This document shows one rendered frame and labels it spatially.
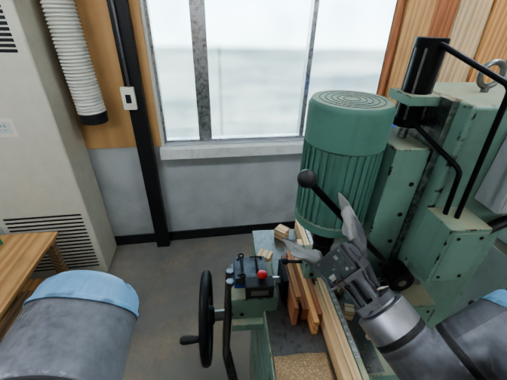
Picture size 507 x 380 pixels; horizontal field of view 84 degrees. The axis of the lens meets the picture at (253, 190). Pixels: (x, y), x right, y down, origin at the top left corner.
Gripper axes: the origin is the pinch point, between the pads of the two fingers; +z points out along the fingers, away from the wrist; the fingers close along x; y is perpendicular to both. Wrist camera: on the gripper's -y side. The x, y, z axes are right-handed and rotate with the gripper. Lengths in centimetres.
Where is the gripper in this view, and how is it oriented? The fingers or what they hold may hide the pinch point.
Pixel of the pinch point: (310, 216)
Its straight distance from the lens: 59.9
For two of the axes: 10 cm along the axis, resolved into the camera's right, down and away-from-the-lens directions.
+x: -6.8, 6.5, 3.3
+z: -5.4, -7.5, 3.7
